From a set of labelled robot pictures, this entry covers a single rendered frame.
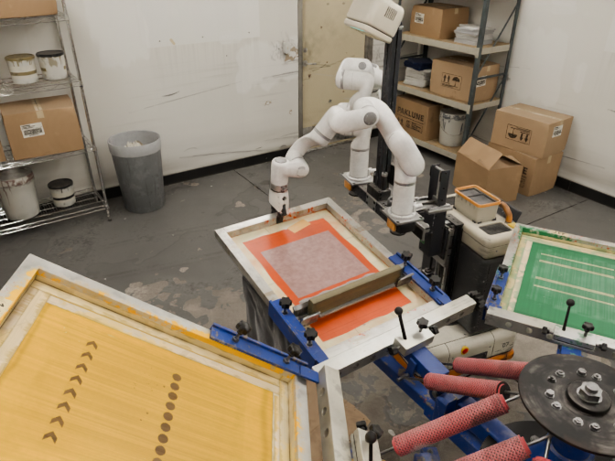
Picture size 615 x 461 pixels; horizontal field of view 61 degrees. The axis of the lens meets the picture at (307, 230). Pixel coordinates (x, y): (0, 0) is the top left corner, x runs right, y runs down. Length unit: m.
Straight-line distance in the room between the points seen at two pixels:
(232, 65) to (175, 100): 0.68
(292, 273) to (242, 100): 3.74
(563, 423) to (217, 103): 4.72
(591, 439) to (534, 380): 0.17
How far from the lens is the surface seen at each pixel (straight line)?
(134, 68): 5.15
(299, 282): 2.02
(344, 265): 2.12
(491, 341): 3.15
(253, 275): 1.98
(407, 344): 1.71
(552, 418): 1.32
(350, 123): 2.05
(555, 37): 5.75
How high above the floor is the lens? 2.22
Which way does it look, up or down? 30 degrees down
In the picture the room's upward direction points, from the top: straight up
